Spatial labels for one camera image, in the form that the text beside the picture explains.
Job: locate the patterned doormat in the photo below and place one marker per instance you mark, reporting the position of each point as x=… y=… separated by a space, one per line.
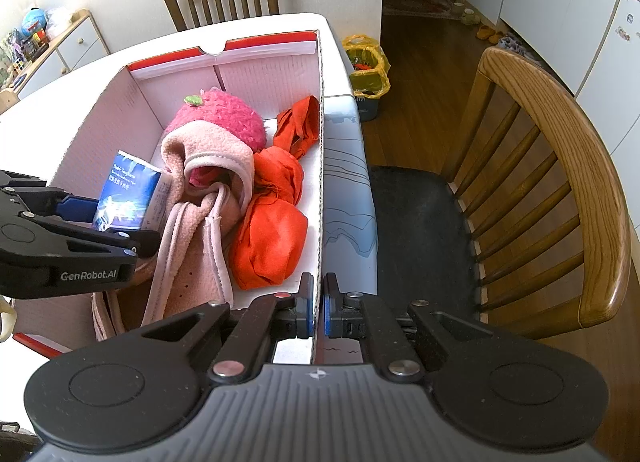
x=420 y=4

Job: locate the blue globe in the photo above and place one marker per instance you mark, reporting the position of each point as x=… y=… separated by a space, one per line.
x=34 y=19

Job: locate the clear plastic bag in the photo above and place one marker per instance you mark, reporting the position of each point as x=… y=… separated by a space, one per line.
x=59 y=19

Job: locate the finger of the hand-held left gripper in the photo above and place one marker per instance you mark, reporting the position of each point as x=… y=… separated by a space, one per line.
x=75 y=205
x=145 y=244

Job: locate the white sideboard with wooden top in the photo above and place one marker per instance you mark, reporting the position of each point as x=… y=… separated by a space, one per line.
x=80 y=47

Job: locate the trash bin with yellow bag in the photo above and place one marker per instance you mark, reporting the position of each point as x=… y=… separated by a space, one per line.
x=367 y=67

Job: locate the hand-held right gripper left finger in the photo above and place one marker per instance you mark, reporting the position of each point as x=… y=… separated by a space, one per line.
x=303 y=314

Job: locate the pale patterned shoes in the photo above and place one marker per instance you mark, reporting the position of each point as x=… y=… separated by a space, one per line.
x=514 y=44

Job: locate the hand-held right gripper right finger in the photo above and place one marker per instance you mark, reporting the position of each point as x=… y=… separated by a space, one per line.
x=327 y=314

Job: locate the pink fleece hat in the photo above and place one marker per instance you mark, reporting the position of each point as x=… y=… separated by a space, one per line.
x=210 y=157

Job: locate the red shoe box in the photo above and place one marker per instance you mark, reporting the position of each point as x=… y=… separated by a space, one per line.
x=100 y=117

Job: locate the blue tissue packet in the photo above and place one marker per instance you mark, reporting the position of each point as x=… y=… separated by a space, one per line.
x=127 y=187

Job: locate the yellow slippers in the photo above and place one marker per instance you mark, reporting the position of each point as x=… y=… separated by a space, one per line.
x=489 y=33

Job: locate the wooden curved-back chair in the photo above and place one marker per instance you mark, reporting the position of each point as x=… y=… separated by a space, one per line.
x=565 y=142

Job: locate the red knotted cloth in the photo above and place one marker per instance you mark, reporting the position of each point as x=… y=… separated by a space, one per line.
x=270 y=227

